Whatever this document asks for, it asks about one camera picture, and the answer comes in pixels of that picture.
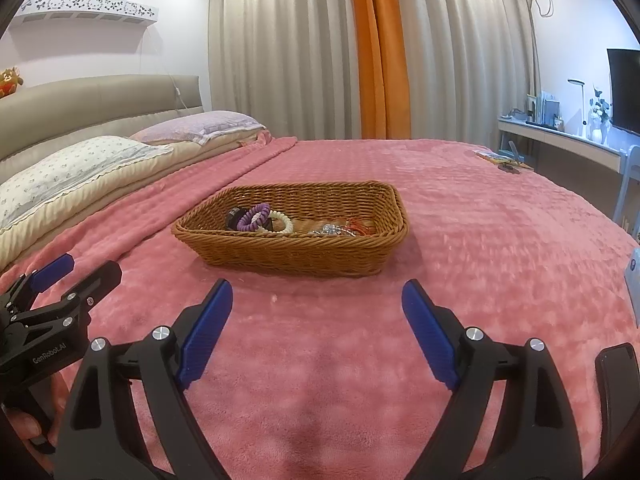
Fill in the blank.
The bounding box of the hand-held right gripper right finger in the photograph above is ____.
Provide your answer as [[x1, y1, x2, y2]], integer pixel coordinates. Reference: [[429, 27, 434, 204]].
[[401, 280, 583, 480]]

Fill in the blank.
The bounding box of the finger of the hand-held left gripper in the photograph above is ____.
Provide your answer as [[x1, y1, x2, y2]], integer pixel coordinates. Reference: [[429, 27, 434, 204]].
[[0, 254, 76, 321], [5, 261, 122, 341]]

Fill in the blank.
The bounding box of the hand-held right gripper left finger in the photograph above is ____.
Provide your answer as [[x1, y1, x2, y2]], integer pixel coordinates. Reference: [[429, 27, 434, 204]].
[[52, 279, 236, 480]]

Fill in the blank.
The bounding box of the brown wicker basket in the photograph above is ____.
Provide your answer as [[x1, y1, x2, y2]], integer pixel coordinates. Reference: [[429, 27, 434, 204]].
[[171, 181, 407, 278]]

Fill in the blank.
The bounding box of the purple coil hair tie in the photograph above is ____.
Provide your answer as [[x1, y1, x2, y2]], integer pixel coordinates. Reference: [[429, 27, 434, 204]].
[[236, 203, 272, 232]]

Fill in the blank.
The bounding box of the person's left hand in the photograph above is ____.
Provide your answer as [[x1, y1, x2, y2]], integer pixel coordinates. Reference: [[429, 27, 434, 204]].
[[5, 374, 70, 476]]

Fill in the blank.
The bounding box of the white floral pillow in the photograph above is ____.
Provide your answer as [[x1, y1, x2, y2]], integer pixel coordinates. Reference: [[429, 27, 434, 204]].
[[0, 136, 173, 233]]

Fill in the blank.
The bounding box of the pink fleece blanket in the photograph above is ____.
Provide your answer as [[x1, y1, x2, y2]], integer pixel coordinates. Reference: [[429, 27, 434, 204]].
[[0, 137, 640, 480]]

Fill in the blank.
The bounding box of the black wrist watch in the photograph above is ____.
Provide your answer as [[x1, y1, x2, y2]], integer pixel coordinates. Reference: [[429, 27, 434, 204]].
[[225, 207, 251, 231]]

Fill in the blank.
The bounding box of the beige quilt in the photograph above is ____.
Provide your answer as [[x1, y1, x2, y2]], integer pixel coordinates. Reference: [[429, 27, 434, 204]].
[[0, 130, 273, 271]]

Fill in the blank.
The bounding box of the beige padded headboard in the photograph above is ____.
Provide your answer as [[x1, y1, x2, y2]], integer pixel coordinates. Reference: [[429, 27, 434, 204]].
[[0, 74, 205, 176]]

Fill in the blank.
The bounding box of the purple pillow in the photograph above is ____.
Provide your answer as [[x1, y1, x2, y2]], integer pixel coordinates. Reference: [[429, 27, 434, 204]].
[[130, 111, 266, 147]]

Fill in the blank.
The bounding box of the colourful booklet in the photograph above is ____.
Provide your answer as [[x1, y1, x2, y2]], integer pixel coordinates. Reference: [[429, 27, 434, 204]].
[[472, 149, 533, 175]]

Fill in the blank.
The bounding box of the brown teddy bear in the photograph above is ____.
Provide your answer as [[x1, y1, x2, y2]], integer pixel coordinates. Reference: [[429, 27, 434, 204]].
[[0, 66, 25, 98]]

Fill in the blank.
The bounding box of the black smartphone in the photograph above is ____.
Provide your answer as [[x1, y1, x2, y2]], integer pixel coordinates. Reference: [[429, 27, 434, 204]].
[[595, 342, 640, 443]]

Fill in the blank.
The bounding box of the white blue card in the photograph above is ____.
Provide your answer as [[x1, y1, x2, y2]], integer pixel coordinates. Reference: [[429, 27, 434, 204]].
[[625, 247, 640, 293]]

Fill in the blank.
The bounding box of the white desk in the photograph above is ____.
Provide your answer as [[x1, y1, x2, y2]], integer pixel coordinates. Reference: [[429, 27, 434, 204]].
[[497, 116, 640, 176]]

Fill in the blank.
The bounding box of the light blue chair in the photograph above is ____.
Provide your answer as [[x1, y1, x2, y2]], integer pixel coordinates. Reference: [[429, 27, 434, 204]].
[[612, 145, 640, 236]]

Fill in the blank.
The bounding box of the row of books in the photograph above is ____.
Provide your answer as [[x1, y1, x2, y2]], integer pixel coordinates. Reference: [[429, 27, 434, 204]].
[[526, 91, 563, 127]]

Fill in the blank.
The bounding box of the white desk lamp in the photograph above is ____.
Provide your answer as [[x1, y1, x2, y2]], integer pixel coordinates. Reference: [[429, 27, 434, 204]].
[[568, 79, 589, 138]]

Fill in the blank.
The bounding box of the white vase with flowers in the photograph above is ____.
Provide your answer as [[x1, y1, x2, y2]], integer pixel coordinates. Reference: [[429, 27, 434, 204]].
[[587, 84, 613, 142]]

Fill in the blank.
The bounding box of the orange curtain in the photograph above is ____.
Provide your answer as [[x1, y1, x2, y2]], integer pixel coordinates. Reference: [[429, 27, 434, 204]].
[[347, 0, 412, 140]]

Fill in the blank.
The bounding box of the beige curtain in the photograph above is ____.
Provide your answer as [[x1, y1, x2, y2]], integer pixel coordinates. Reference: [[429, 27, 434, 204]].
[[395, 0, 541, 142], [207, 0, 363, 141]]

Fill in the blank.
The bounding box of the black television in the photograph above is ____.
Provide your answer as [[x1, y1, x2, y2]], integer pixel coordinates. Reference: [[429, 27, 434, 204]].
[[606, 48, 640, 138]]

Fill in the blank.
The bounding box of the white hanging cord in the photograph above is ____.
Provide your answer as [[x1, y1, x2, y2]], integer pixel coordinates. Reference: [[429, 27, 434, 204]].
[[140, 30, 188, 111]]

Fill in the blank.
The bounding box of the white cutout wall shelf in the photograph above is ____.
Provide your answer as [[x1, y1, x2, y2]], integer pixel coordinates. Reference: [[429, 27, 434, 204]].
[[14, 0, 160, 26]]

